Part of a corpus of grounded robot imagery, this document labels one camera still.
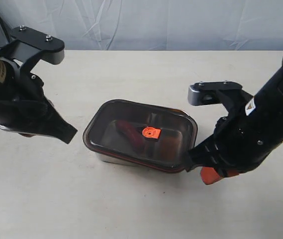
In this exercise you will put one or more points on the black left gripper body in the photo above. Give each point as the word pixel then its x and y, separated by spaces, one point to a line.
pixel 22 103

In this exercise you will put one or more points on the orange padded right gripper finger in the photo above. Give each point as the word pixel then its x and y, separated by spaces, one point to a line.
pixel 210 176

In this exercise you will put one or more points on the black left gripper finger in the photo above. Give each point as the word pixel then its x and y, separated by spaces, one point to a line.
pixel 53 125

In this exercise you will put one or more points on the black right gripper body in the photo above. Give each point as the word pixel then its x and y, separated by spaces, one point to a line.
pixel 253 129

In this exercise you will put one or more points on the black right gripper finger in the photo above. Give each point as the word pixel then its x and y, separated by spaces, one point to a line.
pixel 205 154

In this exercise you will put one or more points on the yellow cheese wedge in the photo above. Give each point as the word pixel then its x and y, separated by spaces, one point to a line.
pixel 168 149

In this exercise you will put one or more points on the dark transparent lunch box lid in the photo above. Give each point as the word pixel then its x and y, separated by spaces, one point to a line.
pixel 136 134

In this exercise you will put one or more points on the red sausage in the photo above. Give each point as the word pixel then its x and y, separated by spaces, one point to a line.
pixel 131 134

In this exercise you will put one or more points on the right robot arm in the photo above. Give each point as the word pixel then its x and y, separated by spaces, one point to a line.
pixel 244 138

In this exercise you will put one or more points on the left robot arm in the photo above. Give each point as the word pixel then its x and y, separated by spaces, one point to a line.
pixel 24 109

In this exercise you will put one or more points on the stainless steel lunch box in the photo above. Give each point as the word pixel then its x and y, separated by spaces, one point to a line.
pixel 116 160

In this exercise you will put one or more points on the white backdrop curtain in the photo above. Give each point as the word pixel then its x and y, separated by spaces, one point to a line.
pixel 153 24

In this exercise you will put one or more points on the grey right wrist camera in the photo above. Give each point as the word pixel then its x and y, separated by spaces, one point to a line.
pixel 230 94

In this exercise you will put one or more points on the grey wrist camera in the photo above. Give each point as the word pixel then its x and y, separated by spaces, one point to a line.
pixel 29 46
pixel 230 94

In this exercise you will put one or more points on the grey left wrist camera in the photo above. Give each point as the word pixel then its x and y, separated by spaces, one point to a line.
pixel 29 46

